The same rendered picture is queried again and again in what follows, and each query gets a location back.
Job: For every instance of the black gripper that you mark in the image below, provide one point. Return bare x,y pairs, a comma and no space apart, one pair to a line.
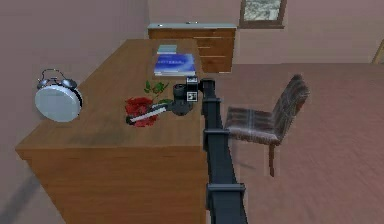
181,100

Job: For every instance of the brown wooden desk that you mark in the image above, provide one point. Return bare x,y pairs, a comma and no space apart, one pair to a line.
116,133

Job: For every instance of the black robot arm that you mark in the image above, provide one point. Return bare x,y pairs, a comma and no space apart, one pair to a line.
216,140

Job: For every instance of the blue book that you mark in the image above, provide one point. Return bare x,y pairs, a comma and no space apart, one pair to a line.
175,64

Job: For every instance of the silver twin-bell alarm clock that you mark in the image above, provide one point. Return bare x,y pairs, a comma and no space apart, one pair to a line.
57,100

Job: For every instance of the pale wooden frame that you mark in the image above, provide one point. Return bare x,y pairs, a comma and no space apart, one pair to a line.
379,53

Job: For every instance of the small teal book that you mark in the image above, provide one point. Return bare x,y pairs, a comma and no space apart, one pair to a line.
167,49

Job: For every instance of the wooden dresser with grey top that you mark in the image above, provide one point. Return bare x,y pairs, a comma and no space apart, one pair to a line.
206,43

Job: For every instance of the wooden framed window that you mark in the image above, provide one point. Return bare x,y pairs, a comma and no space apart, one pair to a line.
262,12

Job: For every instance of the brown plaid chair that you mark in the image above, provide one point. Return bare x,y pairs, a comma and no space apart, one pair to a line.
266,116

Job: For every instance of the red rose with green leaves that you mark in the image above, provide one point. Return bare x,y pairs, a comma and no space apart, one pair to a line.
141,108

